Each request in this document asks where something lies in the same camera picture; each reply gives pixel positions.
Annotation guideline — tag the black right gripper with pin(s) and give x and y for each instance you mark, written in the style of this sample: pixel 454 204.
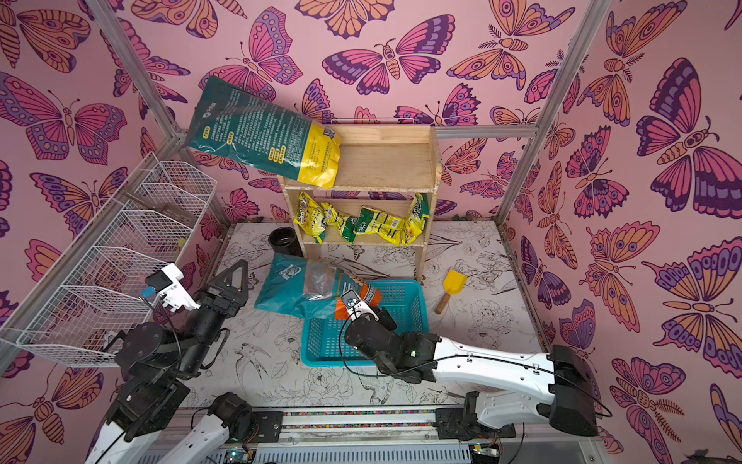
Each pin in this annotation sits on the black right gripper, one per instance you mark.
pixel 367 323

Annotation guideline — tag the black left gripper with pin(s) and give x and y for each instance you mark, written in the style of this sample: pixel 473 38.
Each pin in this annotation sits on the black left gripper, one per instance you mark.
pixel 225 304

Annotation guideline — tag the yellow fertilizer packet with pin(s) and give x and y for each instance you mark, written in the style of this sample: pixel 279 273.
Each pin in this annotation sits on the yellow fertilizer packet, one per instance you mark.
pixel 311 218

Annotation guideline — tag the yellow green packet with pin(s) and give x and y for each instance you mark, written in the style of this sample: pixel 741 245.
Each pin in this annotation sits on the yellow green packet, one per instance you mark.
pixel 344 223
pixel 377 222

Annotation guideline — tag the large green yellow fertilizer bag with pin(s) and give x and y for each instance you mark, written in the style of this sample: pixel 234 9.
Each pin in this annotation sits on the large green yellow fertilizer bag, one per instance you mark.
pixel 230 123

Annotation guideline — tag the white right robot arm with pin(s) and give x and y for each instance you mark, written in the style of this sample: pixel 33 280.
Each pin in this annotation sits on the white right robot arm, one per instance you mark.
pixel 553 388

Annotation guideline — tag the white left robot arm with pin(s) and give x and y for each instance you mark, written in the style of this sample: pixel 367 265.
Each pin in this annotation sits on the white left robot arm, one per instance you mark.
pixel 157 360

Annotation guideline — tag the wooden two-tier shelf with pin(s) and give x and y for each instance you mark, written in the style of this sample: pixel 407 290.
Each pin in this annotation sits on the wooden two-tier shelf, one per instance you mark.
pixel 381 167

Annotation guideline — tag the teal plastic basket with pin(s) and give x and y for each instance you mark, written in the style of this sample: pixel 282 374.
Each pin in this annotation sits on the teal plastic basket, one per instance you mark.
pixel 332 342

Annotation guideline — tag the black plastic flower pots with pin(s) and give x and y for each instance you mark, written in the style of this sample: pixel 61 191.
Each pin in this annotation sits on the black plastic flower pots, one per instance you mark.
pixel 284 240

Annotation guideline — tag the yellow toy shovel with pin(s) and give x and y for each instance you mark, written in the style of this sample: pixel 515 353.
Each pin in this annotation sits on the yellow toy shovel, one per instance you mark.
pixel 453 284

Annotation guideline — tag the yellow flower packet right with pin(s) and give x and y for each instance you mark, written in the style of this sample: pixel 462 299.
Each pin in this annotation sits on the yellow flower packet right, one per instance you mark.
pixel 416 219

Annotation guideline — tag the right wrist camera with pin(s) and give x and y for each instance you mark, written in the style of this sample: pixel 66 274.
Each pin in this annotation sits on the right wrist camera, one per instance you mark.
pixel 356 306

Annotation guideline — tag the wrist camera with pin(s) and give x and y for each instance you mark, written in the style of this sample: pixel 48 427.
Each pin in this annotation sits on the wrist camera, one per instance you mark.
pixel 166 287
pixel 356 306

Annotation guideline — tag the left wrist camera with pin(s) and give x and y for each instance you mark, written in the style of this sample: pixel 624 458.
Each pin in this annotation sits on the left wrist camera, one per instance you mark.
pixel 166 287

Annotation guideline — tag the white wire wall basket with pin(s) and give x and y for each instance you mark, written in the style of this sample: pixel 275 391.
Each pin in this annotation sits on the white wire wall basket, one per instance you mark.
pixel 97 288

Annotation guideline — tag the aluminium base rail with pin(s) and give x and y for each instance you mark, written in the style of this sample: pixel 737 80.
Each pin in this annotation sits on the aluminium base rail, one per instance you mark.
pixel 395 434

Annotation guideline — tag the aluminium frame post left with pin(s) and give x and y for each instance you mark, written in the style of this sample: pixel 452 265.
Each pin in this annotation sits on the aluminium frame post left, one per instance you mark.
pixel 139 69

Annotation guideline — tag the aluminium frame post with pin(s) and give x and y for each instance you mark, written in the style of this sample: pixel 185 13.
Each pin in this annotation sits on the aluminium frame post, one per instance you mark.
pixel 577 51
pixel 139 69

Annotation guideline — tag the aluminium frame post right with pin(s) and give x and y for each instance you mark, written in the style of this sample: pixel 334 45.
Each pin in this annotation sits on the aluminium frame post right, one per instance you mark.
pixel 577 51

